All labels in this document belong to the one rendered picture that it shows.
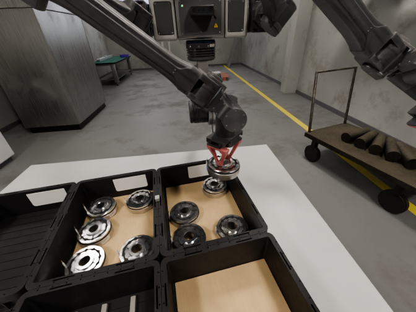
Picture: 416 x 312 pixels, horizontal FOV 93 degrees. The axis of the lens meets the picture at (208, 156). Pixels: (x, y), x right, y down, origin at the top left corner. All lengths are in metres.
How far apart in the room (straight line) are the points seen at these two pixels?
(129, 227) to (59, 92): 3.52
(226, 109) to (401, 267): 1.78
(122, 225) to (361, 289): 0.81
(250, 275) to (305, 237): 0.36
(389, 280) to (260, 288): 1.36
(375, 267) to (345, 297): 1.09
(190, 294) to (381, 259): 1.58
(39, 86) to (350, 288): 4.25
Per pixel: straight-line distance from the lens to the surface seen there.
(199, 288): 0.62
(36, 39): 4.06
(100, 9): 0.48
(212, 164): 0.62
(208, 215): 0.76
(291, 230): 0.93
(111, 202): 0.86
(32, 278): 0.67
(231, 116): 0.45
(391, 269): 1.97
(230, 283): 0.63
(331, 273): 0.87
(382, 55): 0.65
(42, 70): 4.13
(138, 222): 0.79
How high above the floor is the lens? 1.40
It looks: 32 degrees down
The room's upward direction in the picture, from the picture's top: 3 degrees counter-clockwise
